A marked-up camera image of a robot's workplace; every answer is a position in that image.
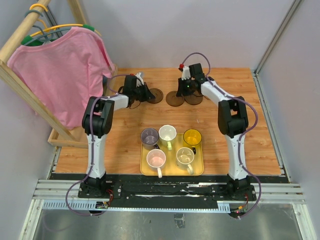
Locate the white cup green handle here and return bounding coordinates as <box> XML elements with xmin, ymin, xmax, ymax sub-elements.
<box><xmin>158</xmin><ymin>124</ymin><xmax>177</xmax><ymax>151</ymax></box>

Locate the grey purple cup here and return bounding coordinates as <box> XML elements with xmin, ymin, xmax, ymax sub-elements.
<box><xmin>140</xmin><ymin>128</ymin><xmax>160</xmax><ymax>151</ymax></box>

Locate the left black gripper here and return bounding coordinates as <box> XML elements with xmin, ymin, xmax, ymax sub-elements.
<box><xmin>132</xmin><ymin>82</ymin><xmax>156</xmax><ymax>103</ymax></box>

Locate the yellow transparent cup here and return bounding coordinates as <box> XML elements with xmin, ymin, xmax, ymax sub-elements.
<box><xmin>183</xmin><ymin>128</ymin><xmax>202</xmax><ymax>154</ymax></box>

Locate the brown wooden coaster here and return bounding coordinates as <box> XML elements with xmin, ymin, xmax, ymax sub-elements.
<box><xmin>184</xmin><ymin>94</ymin><xmax>203</xmax><ymax>105</ymax></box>
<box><xmin>147</xmin><ymin>88</ymin><xmax>164</xmax><ymax>104</ymax></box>
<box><xmin>165</xmin><ymin>91</ymin><xmax>185</xmax><ymax>107</ymax></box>

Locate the yellow plastic tray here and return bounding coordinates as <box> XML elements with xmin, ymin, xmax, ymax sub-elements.
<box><xmin>140</xmin><ymin>133</ymin><xmax>205</xmax><ymax>176</ymax></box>

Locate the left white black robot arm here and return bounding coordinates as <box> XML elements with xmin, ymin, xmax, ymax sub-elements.
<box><xmin>78</xmin><ymin>72</ymin><xmax>155</xmax><ymax>198</ymax></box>

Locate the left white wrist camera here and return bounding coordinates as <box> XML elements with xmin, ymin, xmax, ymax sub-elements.
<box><xmin>134</xmin><ymin>72</ymin><xmax>145</xmax><ymax>88</ymax></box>

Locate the yellow green hanger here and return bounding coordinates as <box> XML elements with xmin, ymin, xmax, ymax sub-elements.
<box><xmin>20</xmin><ymin>0</ymin><xmax>102</xmax><ymax>47</ymax></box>

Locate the pink t-shirt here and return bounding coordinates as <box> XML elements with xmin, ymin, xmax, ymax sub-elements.
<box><xmin>7</xmin><ymin>27</ymin><xmax>115</xmax><ymax>130</ymax></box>

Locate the aluminium frame rail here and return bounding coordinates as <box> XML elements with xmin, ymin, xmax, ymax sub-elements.
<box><xmin>251</xmin><ymin>0</ymin><xmax>304</xmax><ymax>184</ymax></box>

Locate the grey hanger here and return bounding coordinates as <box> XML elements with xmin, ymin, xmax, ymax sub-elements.
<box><xmin>24</xmin><ymin>3</ymin><xmax>72</xmax><ymax>46</ymax></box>

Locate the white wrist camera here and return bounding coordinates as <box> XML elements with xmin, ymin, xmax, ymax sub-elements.
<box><xmin>134</xmin><ymin>72</ymin><xmax>145</xmax><ymax>88</ymax></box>
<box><xmin>179</xmin><ymin>63</ymin><xmax>191</xmax><ymax>81</ymax></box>

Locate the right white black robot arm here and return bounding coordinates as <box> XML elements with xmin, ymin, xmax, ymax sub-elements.
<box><xmin>177</xmin><ymin>63</ymin><xmax>250</xmax><ymax>200</ymax></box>

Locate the pink white mug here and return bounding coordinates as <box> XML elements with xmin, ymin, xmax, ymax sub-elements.
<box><xmin>146</xmin><ymin>149</ymin><xmax>167</xmax><ymax>178</ymax></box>

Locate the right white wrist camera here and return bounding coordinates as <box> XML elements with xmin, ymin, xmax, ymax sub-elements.
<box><xmin>179</xmin><ymin>63</ymin><xmax>191</xmax><ymax>81</ymax></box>

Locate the cream white mug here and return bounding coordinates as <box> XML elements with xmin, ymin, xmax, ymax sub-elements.
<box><xmin>176</xmin><ymin>147</ymin><xmax>195</xmax><ymax>175</ymax></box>

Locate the white slotted cable duct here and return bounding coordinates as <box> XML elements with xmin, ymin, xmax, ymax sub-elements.
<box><xmin>41</xmin><ymin>201</ymin><xmax>231</xmax><ymax>213</ymax></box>

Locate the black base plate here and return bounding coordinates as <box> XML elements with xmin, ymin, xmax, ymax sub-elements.
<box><xmin>48</xmin><ymin>173</ymin><xmax>261</xmax><ymax>210</ymax></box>

